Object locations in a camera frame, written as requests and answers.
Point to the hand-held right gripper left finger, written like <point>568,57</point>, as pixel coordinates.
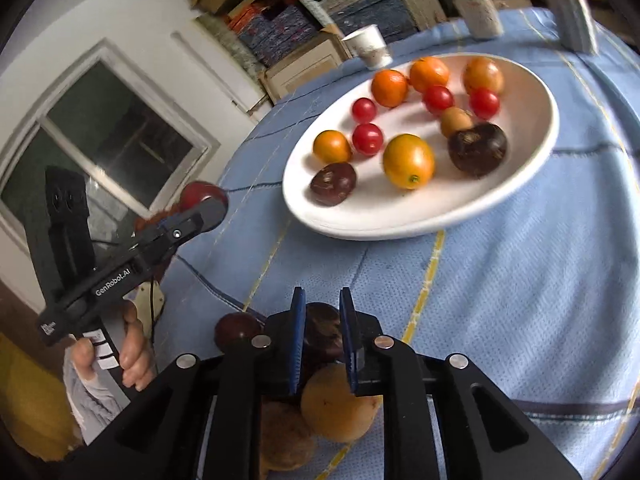
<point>297,340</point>

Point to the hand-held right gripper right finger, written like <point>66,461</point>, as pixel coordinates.
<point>350,340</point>

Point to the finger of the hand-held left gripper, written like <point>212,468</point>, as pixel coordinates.
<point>207,217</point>

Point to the red cherry tomato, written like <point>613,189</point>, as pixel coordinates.
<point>197,194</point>
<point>367,139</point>
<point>438,100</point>
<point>484,103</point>
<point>364,110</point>

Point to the large orange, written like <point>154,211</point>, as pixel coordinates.
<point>409,161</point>

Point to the large dark purple fruit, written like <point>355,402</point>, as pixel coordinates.
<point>477,149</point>

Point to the white oval plate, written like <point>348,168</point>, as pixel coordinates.
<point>520,125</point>

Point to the person's left forearm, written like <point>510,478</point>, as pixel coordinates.
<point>95,405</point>

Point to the person's left hand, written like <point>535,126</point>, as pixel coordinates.
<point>137,355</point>

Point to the yellow-orange round fruit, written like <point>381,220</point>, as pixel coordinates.
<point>335,410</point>

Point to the brown round fruit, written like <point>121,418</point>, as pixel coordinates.
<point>285,437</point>

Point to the white-framed interior window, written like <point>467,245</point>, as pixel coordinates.
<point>125,130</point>

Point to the small dark purple fruit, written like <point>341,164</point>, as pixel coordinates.
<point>333,183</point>

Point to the yellow cloth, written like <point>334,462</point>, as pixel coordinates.
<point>35,400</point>

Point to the small orange mandarin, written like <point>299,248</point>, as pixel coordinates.
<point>332,146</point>
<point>390,88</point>
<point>429,73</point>
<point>482,75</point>

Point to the stack of blue red cartons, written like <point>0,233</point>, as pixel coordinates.
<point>270,35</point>

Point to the white paper cup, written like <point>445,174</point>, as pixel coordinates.
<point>367,45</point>

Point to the small tan round fruit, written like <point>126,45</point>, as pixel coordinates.
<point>455,121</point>

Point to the stack of woven boxes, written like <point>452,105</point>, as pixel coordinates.
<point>380,5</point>

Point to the silver metal bottle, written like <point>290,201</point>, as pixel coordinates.
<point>565,5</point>

